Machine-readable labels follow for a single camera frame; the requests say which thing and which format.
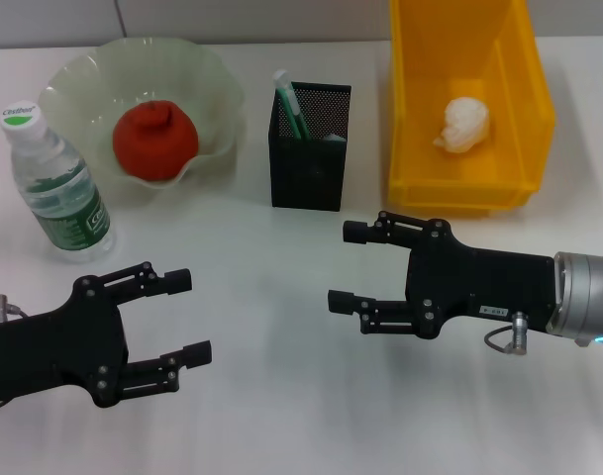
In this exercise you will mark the pale green glass fruit plate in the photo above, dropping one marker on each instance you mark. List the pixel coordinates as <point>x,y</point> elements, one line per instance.
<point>108,79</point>

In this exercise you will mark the green pen white tip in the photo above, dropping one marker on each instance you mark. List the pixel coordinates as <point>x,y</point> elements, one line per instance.
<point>293,106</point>

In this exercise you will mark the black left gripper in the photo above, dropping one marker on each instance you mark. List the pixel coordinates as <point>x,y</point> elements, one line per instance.
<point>53,346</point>

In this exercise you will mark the black mesh pen holder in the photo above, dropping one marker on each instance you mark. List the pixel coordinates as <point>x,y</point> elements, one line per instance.
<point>306,168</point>

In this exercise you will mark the yellow plastic bin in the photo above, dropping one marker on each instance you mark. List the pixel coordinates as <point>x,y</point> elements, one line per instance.
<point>430,148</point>

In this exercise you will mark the white paper ball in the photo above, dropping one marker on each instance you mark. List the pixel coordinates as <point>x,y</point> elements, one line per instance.
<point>464,123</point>

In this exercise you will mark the red round fruit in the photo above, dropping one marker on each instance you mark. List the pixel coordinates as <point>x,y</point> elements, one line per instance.
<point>152,143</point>

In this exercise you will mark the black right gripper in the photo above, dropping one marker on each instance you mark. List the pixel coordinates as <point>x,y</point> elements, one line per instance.
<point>479,282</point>

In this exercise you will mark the clear water bottle green label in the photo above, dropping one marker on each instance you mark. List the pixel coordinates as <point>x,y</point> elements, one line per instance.
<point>58,198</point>

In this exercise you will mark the grey glitter marker pen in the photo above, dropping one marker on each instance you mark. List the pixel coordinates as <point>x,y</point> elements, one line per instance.
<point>333,137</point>

